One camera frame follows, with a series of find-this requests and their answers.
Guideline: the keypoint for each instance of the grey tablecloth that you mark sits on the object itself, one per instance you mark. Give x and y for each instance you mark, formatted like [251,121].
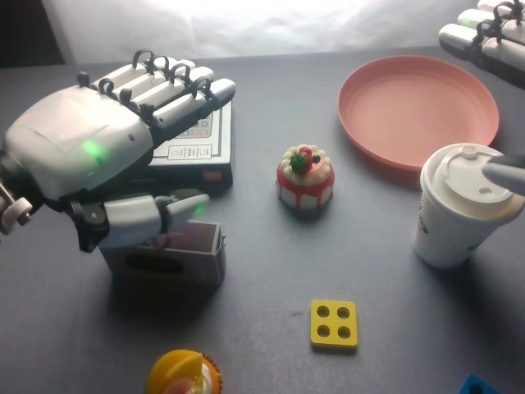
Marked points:
[254,271]

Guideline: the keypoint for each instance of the white backdrop sheet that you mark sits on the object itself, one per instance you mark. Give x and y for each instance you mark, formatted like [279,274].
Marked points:
[266,24]

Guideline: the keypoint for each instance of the white paper cup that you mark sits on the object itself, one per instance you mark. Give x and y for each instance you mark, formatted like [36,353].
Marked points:
[451,213]

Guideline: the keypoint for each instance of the calculator print box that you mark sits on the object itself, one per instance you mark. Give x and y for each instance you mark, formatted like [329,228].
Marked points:
[205,164]

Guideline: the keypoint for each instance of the orange cupcake toy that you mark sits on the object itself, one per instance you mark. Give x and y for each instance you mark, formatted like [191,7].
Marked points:
[180,373]

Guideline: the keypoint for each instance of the blue block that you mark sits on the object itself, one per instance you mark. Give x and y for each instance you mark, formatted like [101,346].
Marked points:
[477,386]

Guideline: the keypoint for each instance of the purple card box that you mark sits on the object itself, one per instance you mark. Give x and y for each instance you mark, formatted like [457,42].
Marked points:
[164,267]

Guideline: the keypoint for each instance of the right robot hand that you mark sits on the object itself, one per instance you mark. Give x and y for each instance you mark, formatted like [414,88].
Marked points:
[496,49]

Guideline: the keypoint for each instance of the yellow four-hole block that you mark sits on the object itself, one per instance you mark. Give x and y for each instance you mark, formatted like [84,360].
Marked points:
[333,324]

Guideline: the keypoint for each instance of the pink plate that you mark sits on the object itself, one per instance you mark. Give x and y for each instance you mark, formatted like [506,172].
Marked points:
[410,115]

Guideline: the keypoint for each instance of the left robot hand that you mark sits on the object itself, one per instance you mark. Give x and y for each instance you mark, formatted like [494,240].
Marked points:
[74,139]

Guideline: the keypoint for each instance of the strawberry cake toy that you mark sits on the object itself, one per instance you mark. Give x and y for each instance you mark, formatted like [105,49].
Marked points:
[305,180]

